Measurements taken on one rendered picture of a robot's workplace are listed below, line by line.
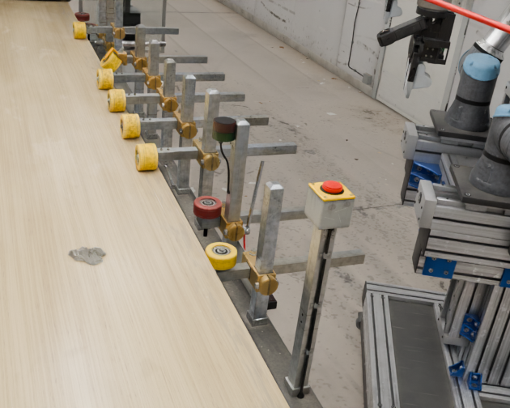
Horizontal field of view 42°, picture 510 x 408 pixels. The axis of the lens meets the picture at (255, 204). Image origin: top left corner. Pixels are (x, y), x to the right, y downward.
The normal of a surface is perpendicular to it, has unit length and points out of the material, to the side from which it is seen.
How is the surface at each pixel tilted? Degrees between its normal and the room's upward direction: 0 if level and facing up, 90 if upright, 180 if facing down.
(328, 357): 0
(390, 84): 90
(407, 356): 0
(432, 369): 0
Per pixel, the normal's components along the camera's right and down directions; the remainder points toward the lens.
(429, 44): -0.11, 0.45
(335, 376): 0.11, -0.88
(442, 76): -0.91, 0.10
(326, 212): 0.35, 0.47
